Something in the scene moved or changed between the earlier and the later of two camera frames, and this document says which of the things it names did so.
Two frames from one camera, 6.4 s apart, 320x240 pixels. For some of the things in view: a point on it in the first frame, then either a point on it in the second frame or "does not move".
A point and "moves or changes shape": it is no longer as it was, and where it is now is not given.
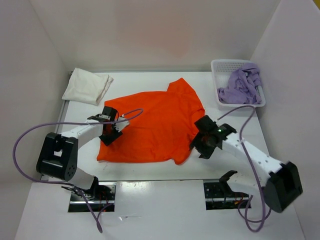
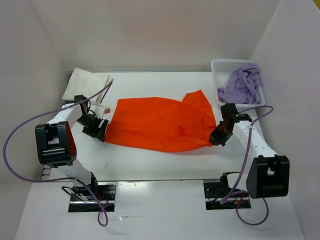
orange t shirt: [162, 125] moves or changes shape
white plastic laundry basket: [222, 69] does not move
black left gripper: [108, 140] to [97, 132]
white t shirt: [85, 86] does not move
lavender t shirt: [241, 88] does not move
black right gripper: [205, 153] to [214, 139]
